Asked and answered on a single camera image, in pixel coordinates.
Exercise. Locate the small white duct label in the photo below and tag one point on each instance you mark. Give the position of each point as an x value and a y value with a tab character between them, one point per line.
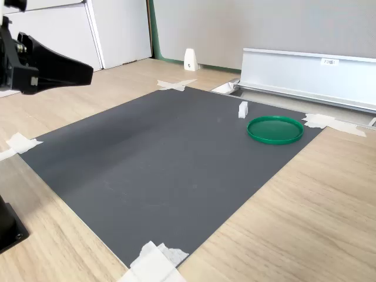
330	61

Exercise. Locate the green partition frame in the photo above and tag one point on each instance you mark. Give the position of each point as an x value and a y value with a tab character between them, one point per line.
155	32

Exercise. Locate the small white plastic terminal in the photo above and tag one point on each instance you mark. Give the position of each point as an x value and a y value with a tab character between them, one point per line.
243	110

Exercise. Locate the white tape piece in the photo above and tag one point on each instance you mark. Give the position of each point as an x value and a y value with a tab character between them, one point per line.
22	143
152	264
318	121
176	84

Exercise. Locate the dark grey mat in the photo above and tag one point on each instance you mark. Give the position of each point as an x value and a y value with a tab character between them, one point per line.
164	164

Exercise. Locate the small white bracket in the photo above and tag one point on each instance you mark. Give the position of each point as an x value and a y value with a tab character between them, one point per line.
190	60

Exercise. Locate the round green lid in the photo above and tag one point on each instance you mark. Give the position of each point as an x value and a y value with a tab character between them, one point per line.
274	130

